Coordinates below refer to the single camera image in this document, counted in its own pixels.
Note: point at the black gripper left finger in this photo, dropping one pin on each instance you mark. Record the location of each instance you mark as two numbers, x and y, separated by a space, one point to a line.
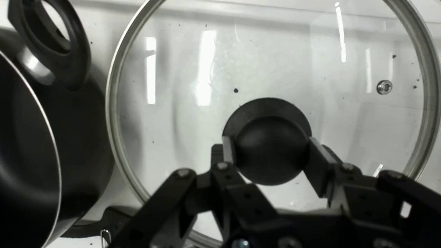
166 211

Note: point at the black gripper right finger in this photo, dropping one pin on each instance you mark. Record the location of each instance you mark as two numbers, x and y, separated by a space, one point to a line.
394 207

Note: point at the glass lid with black knob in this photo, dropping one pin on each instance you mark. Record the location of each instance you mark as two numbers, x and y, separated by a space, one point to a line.
270 142

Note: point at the white plastic tray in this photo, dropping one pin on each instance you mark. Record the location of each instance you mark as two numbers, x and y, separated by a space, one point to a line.
98 22

